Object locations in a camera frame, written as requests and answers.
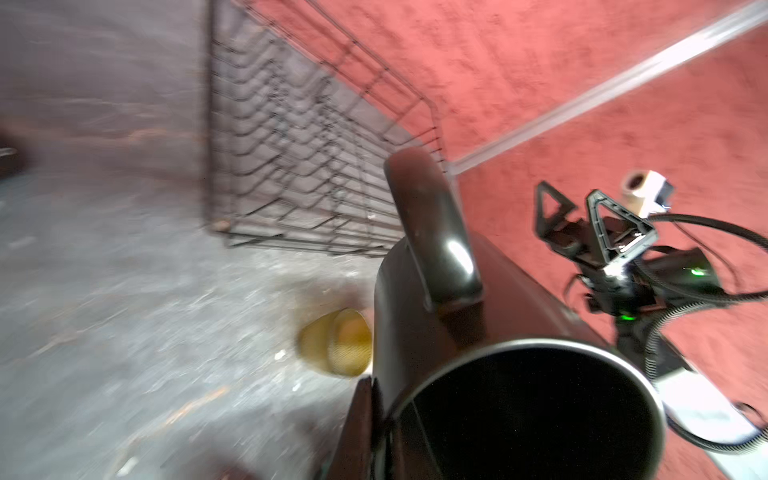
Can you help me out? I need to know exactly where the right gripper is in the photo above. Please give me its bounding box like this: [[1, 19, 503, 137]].
[[534, 181, 659, 315]]

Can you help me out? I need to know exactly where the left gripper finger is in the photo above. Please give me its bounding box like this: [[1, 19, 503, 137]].
[[325, 376, 380, 479]]

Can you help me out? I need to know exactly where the olive green glass cup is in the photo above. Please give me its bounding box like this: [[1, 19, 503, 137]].
[[296, 308, 373, 378]]

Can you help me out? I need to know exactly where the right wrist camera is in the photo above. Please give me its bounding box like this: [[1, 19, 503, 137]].
[[621, 170, 675, 218]]

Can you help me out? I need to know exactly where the black mug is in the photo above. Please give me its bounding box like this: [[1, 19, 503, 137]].
[[372, 147, 666, 479]]

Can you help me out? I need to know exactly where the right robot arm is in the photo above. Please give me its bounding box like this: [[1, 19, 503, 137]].
[[535, 171, 767, 479]]

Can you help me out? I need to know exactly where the black wire dish rack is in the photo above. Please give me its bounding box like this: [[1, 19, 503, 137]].
[[205, 1, 444, 258]]

